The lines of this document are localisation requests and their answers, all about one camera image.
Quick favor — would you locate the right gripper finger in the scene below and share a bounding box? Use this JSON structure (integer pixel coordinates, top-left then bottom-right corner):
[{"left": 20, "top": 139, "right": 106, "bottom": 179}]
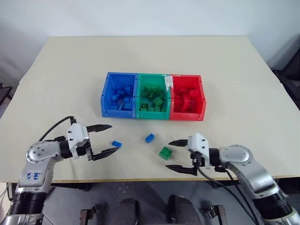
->
[
  {"left": 165, "top": 164, "right": 197, "bottom": 176},
  {"left": 168, "top": 139, "right": 189, "bottom": 148}
]

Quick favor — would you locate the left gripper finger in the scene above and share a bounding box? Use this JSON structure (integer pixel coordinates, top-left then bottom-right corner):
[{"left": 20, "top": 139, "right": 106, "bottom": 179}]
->
[
  {"left": 86, "top": 124, "right": 113, "bottom": 134},
  {"left": 90, "top": 147, "right": 120, "bottom": 162}
]

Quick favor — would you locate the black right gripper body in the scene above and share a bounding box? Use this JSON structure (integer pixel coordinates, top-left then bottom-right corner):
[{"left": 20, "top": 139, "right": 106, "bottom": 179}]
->
[{"left": 190, "top": 150, "right": 203, "bottom": 170}]

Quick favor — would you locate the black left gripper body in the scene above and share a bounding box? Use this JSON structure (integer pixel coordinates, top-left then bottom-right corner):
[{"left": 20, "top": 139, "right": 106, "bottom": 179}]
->
[{"left": 84, "top": 127, "right": 95, "bottom": 162}]

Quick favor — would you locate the green four-stud building block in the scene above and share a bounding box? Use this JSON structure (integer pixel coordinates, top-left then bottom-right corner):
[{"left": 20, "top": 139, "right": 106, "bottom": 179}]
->
[
  {"left": 158, "top": 146, "right": 174, "bottom": 161},
  {"left": 152, "top": 96, "right": 165, "bottom": 107}
]

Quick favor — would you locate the blue plastic bin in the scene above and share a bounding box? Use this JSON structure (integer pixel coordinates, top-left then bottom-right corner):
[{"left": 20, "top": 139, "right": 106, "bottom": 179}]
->
[{"left": 100, "top": 72, "right": 139, "bottom": 119}]

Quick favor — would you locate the red plastic bin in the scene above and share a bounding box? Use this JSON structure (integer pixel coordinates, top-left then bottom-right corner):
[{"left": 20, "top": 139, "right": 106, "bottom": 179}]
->
[{"left": 169, "top": 74, "right": 207, "bottom": 122}]

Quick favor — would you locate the green plastic bin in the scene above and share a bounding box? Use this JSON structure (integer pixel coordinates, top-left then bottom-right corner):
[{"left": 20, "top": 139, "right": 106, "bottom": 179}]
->
[{"left": 135, "top": 73, "right": 172, "bottom": 121}]

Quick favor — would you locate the white tape strip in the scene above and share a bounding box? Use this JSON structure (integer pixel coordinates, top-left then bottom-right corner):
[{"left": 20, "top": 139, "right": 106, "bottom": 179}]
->
[{"left": 164, "top": 74, "right": 174, "bottom": 91}]

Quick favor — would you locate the dark equipment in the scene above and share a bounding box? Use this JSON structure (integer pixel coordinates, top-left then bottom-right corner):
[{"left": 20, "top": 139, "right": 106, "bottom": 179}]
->
[{"left": 0, "top": 82, "right": 13, "bottom": 105}]

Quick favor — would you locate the black office chair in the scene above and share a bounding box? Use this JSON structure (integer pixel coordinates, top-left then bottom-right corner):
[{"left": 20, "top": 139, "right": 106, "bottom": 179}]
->
[{"left": 271, "top": 34, "right": 300, "bottom": 106}]

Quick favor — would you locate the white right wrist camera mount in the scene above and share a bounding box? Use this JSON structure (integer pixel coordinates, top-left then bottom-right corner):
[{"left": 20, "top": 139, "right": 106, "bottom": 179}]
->
[{"left": 187, "top": 132, "right": 211, "bottom": 170}]

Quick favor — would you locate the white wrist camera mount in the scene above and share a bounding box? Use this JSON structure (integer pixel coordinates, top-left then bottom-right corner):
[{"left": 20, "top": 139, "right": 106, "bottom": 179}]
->
[
  {"left": 187, "top": 132, "right": 211, "bottom": 170},
  {"left": 66, "top": 123, "right": 91, "bottom": 160}
]

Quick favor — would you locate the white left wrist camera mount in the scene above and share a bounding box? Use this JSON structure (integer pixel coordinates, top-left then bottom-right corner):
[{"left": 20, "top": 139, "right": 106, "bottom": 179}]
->
[{"left": 66, "top": 123, "right": 91, "bottom": 160}]

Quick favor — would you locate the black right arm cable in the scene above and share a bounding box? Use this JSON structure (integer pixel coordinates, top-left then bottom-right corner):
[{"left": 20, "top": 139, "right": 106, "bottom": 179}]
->
[{"left": 197, "top": 164, "right": 267, "bottom": 225}]

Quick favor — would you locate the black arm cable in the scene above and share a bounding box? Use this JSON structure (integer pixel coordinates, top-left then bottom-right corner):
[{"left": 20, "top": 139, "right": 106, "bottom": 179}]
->
[
  {"left": 38, "top": 115, "right": 77, "bottom": 142},
  {"left": 197, "top": 164, "right": 267, "bottom": 225}
]

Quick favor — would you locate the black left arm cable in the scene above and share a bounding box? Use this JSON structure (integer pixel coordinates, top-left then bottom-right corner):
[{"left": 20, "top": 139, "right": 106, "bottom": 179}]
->
[{"left": 38, "top": 115, "right": 77, "bottom": 142}]

